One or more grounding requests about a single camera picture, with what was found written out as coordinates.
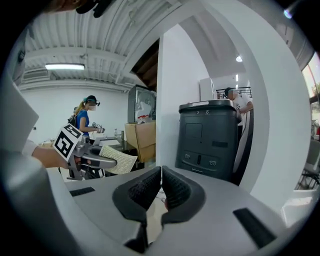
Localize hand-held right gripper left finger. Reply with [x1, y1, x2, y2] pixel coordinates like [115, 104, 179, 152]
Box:
[112, 166, 163, 224]

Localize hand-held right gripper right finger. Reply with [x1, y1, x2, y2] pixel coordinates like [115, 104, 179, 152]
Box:
[161, 164, 207, 225]

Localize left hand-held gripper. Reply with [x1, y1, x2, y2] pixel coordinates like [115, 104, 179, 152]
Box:
[52, 123, 118, 181]

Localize beige woven cloth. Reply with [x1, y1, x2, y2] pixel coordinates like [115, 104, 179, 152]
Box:
[99, 145, 138, 176]

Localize person's left forearm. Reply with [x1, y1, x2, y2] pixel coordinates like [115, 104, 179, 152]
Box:
[32, 144, 70, 170]

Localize large cardboard box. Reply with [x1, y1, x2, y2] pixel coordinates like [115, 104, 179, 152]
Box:
[124, 120, 157, 163]

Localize dark grey appliance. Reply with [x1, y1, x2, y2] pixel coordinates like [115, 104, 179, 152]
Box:
[174, 99, 242, 183]

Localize long ceiling light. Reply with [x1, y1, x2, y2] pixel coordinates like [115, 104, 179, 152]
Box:
[44, 62, 86, 71]

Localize metal glass-door cabinet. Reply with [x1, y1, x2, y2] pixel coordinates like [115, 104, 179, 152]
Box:
[127, 84, 157, 125]

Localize white refrigerator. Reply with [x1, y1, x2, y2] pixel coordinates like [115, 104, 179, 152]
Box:
[199, 77, 218, 102]

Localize grey folding chair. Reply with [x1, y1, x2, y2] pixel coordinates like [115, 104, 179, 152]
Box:
[296, 139, 320, 191]

